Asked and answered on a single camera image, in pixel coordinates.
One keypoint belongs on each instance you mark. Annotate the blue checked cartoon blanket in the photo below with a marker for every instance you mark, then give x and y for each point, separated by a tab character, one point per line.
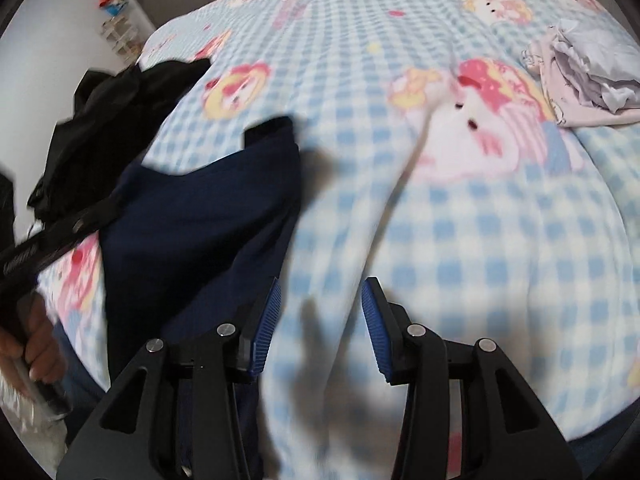
445	170

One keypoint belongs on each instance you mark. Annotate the white wall shelf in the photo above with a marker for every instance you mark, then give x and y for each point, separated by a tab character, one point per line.
123	38

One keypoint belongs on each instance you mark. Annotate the black garment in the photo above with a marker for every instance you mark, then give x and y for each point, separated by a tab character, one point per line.
115	119

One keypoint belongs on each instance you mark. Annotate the navy shorts with silver stripes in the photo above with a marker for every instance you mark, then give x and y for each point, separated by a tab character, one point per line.
189	252

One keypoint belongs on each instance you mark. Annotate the colourful toy on shelf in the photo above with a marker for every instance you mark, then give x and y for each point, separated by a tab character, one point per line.
113	7

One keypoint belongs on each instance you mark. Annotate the lilac crumpled garment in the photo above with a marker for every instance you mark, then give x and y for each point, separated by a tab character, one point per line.
588	77

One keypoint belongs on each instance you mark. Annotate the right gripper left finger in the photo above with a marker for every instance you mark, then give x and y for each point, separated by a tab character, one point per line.
232	354

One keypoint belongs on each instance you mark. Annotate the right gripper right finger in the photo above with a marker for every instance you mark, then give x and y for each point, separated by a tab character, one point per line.
410	354

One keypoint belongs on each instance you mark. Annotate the person's left hand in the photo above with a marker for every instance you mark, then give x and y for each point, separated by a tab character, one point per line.
42	353

